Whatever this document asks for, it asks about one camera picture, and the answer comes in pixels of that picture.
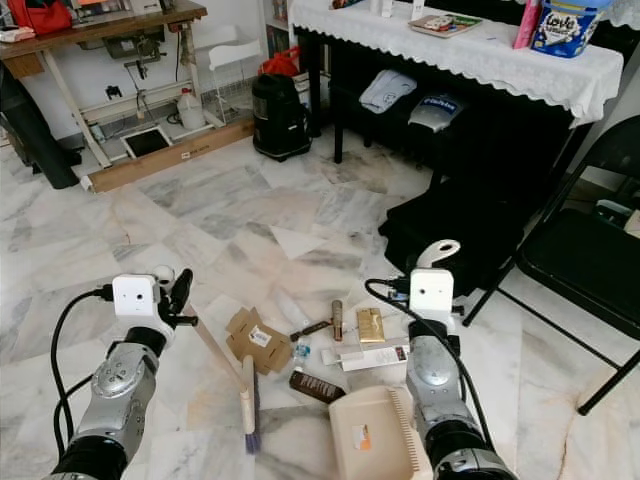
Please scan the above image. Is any wooden brush with purple bristles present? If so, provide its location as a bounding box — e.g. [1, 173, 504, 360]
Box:
[188, 318, 262, 457]

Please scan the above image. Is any beige dustpan with wooden handle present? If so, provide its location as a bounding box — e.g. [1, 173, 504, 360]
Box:
[327, 384, 437, 480]

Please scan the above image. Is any gold foil packet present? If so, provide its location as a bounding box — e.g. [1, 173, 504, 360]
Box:
[355, 306, 388, 345]

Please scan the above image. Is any black piano bench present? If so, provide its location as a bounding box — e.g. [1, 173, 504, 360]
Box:
[377, 178, 531, 293]

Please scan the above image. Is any brown cardboard piece with label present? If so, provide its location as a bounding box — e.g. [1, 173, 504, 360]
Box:
[224, 306, 292, 377]

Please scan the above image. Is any thin dark brown stick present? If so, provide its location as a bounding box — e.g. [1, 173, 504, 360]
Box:
[289, 319, 334, 342]

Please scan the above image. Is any dark brown wrapper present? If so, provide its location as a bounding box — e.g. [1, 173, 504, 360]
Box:
[287, 369, 347, 405]

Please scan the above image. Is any long wooden plank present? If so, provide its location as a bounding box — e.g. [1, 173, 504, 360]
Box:
[84, 114, 257, 194]

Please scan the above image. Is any white framed black tablet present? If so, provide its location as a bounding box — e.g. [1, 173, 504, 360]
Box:
[121, 124, 174, 160]

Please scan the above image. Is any white plastic jug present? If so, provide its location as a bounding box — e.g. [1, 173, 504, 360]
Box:
[174, 87, 207, 132]

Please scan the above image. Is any grey package with blue label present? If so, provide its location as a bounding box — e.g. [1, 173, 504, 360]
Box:
[406, 92, 465, 134]

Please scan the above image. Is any black vacuum cleaner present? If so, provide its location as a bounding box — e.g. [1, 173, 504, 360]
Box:
[251, 71, 312, 162]

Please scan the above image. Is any black folding chair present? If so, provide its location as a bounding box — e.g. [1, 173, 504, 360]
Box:
[460, 113, 640, 417]

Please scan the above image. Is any black piano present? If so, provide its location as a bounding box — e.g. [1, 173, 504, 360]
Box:
[295, 28, 596, 211]

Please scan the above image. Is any long black bag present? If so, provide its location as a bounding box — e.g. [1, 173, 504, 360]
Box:
[0, 64, 80, 192]

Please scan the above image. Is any white lace cloth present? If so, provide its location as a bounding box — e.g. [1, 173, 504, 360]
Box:
[287, 0, 627, 128]

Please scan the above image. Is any red plastic bag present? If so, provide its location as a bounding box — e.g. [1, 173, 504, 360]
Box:
[257, 46, 302, 79]

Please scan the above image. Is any wooden table with white legs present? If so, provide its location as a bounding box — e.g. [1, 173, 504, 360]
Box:
[0, 0, 210, 192]

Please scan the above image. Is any flat picture book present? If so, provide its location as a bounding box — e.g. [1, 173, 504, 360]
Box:
[407, 12, 484, 40]

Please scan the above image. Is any white bookshelf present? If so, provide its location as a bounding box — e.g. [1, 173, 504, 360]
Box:
[259, 0, 297, 57]

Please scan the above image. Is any pink packet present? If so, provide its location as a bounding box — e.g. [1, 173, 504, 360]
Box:
[511, 0, 544, 51]

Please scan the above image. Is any red fabric bag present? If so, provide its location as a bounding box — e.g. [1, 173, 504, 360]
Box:
[7, 0, 74, 37]

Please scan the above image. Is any blue tissue roll pack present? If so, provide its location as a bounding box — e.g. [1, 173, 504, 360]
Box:
[529, 0, 612, 59]

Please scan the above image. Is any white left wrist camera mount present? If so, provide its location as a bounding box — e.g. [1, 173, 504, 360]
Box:
[111, 266, 164, 324]

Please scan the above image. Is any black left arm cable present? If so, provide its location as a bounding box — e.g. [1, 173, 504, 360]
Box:
[48, 286, 116, 471]

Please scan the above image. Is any white wire rack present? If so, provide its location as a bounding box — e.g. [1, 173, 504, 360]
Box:
[207, 34, 262, 127]

